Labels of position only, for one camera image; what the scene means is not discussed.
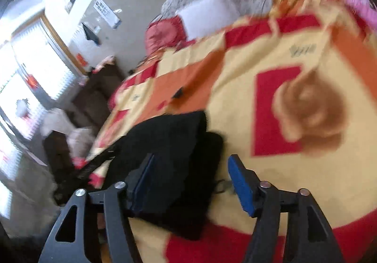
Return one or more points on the window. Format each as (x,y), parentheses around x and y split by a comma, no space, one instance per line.
(38,59)

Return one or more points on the black hanging cloth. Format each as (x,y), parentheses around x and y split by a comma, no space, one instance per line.
(89,33)

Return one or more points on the checkered printed blanket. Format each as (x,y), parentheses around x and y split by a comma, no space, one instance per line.
(235,80)

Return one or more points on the wall calendar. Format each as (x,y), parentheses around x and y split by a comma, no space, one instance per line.
(107,12)

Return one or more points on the dark wooden desk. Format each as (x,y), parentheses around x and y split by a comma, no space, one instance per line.
(97,89)

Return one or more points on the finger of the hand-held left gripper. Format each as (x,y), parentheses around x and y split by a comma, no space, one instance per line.
(94,164)

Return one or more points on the black pants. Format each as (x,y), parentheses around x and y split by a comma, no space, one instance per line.
(176,145)

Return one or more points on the white bag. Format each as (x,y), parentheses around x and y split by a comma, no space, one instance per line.
(80,140)

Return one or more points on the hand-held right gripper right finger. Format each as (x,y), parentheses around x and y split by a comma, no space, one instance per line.
(240,184)

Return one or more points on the red wall decoration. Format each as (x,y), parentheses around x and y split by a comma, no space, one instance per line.
(81,59)

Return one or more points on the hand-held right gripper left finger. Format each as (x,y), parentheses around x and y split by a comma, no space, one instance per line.
(141,182)

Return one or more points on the red ruffled pillow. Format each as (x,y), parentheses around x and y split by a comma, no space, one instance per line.
(162,34)

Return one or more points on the cream cloth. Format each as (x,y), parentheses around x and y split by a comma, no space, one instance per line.
(104,62)

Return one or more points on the white pillow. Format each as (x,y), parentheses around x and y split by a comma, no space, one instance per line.
(206,15)

